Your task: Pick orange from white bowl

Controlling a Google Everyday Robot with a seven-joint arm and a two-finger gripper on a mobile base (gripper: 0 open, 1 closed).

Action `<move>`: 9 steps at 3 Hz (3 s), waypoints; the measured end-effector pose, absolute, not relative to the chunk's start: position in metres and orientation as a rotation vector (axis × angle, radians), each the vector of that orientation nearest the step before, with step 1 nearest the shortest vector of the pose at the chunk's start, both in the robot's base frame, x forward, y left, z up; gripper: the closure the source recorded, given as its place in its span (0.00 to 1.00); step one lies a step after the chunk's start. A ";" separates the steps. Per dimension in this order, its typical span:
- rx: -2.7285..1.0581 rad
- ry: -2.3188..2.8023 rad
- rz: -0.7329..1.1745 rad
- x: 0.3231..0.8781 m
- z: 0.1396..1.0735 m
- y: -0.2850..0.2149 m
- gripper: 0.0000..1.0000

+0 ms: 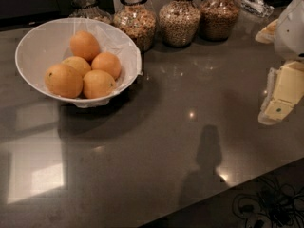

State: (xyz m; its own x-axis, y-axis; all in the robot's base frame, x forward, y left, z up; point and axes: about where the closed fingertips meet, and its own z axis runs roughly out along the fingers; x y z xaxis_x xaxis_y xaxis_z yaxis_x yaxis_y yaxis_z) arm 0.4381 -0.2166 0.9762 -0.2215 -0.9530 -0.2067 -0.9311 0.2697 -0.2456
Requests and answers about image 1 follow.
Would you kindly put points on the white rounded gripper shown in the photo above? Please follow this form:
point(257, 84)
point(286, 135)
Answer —
point(291, 32)

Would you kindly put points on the white paper bowl liner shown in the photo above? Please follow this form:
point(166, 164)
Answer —
point(111, 40)

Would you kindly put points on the front right orange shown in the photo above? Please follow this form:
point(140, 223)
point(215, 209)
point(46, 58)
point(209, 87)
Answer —
point(98, 84)

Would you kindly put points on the top back orange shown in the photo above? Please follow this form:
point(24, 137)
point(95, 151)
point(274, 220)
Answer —
point(84, 44)

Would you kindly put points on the middle pale orange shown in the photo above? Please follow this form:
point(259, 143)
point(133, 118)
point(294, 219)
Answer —
point(78, 63)

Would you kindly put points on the front left orange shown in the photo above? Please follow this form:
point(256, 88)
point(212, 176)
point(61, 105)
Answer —
point(64, 80)

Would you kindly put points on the white bowl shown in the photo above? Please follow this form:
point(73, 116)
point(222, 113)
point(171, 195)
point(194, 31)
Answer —
point(39, 49)

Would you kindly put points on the clear plastic container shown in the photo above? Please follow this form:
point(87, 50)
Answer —
point(257, 8)

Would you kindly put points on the glass jar with brown cereal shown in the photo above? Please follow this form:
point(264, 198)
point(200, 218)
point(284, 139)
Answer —
point(217, 19)

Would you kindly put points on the glass jar with grains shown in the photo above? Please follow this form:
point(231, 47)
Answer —
point(179, 21)

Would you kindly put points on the glass jar with mixed cereal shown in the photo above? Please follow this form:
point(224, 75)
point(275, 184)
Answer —
point(137, 20)

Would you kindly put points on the leftmost glass jar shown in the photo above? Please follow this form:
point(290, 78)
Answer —
point(89, 9)

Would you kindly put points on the dark cabinet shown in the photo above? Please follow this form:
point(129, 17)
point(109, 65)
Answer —
point(21, 13)

